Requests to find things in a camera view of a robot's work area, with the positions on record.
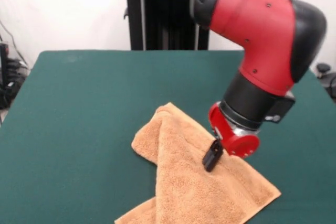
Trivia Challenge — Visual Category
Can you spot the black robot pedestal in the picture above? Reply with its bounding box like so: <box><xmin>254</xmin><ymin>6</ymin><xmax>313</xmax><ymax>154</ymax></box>
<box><xmin>114</xmin><ymin>0</ymin><xmax>211</xmax><ymax>51</ymax></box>

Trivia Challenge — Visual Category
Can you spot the black office chair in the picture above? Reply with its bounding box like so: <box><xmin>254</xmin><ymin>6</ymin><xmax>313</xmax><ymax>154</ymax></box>
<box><xmin>316</xmin><ymin>62</ymin><xmax>336</xmax><ymax>103</ymax></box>

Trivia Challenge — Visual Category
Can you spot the black computer case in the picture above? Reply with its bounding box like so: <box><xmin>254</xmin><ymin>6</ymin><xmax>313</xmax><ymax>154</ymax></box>
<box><xmin>0</xmin><ymin>41</ymin><xmax>11</xmax><ymax>88</ymax></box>

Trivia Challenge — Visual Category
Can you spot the dark green table cloth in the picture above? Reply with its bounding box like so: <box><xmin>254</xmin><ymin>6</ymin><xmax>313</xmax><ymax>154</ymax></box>
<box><xmin>0</xmin><ymin>49</ymin><xmax>336</xmax><ymax>224</ymax></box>

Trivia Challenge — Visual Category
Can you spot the grey cable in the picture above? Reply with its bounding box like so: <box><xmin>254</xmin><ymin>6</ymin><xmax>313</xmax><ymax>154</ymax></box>
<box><xmin>0</xmin><ymin>20</ymin><xmax>29</xmax><ymax>67</ymax></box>

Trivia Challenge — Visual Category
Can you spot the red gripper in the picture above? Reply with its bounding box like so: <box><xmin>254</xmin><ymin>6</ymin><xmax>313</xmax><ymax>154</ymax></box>
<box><xmin>202</xmin><ymin>102</ymin><xmax>261</xmax><ymax>173</ymax></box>

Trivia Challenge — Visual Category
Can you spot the orange terry towel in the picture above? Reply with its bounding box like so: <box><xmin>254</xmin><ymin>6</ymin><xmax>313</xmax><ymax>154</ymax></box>
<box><xmin>114</xmin><ymin>101</ymin><xmax>282</xmax><ymax>224</ymax></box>

